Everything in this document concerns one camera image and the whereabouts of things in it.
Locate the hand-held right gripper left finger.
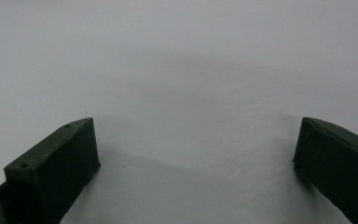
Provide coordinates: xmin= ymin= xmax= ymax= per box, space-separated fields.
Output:
xmin=0 ymin=117 xmax=102 ymax=224

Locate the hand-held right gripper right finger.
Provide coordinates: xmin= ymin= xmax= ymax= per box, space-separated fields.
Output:
xmin=292 ymin=117 xmax=358 ymax=224

